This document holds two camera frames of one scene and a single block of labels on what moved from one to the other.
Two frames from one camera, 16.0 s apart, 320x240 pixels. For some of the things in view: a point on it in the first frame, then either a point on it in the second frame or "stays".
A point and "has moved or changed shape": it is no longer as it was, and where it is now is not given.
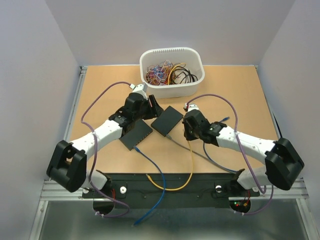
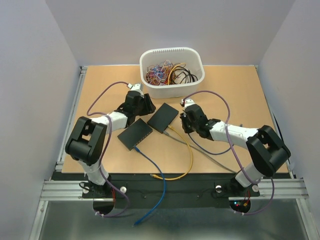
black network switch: [167, 120] has moved or changed shape
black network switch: [136, 135] stays
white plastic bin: [171, 72] stays
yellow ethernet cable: [154, 185] → [159, 178]
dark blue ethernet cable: [225, 119] → [207, 152]
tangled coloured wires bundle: [159, 75] stays
